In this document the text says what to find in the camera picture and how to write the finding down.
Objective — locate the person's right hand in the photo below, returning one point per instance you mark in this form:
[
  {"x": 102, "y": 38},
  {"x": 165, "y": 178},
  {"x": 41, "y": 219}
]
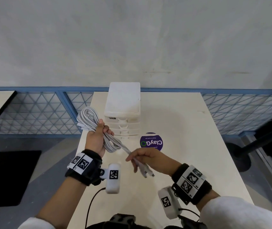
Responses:
[{"x": 153, "y": 160}]

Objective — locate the person's left hand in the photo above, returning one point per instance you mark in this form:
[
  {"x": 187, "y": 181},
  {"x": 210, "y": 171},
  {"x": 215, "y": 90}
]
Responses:
[{"x": 94, "y": 141}]

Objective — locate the person's left thumb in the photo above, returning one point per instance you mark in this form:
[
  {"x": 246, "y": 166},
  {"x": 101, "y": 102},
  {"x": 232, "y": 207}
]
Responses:
[{"x": 100, "y": 123}]

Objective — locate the person's right thumb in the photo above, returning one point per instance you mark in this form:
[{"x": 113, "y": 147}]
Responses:
[{"x": 136, "y": 167}]

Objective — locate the person's right forearm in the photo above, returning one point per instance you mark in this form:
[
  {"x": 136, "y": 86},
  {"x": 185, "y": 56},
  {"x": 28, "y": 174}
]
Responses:
[{"x": 233, "y": 212}]

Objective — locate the person's left forearm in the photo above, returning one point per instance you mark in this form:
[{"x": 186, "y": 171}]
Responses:
[{"x": 64, "y": 202}]

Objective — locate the round purple sticker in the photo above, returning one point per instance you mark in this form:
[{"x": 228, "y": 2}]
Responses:
[{"x": 151, "y": 141}]

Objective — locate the white plastic drawer organizer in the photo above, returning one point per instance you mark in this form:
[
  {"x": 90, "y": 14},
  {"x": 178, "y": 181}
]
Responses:
[{"x": 122, "y": 102}]

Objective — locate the black marker wristband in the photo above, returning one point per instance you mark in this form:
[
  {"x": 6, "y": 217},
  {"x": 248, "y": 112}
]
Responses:
[
  {"x": 83, "y": 168},
  {"x": 192, "y": 182}
]

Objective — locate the black chest harness device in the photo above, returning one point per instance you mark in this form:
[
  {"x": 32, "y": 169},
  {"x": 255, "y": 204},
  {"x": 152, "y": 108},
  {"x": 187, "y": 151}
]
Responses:
[{"x": 124, "y": 221}]

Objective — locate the blue metal mesh railing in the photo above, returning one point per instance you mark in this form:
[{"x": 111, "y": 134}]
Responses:
[{"x": 38, "y": 112}]

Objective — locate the black floor mat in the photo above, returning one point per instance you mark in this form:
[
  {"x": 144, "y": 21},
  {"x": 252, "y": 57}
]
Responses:
[{"x": 7, "y": 178}]

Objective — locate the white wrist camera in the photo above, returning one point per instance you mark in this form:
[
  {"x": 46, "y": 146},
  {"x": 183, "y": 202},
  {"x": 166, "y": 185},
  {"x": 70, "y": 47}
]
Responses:
[
  {"x": 113, "y": 177},
  {"x": 168, "y": 202}
]

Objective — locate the black stanchion post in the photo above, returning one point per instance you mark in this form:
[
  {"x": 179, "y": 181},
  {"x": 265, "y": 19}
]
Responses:
[{"x": 243, "y": 155}]

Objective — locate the grey metal frame rail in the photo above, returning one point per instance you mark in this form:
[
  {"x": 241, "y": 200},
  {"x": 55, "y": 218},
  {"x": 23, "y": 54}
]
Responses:
[{"x": 267, "y": 164}]

